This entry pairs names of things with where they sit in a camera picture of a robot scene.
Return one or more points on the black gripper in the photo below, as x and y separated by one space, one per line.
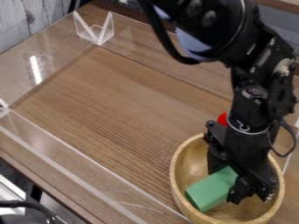
244 153

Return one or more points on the green rectangular block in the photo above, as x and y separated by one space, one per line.
208 192

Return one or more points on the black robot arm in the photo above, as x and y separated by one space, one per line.
223 30

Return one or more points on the brown wooden bowl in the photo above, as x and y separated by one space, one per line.
188 169

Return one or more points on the red plush strawberry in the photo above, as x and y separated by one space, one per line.
222 119

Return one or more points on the black table leg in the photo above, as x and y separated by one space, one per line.
36 193

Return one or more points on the clear acrylic enclosure wall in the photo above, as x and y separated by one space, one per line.
98 114

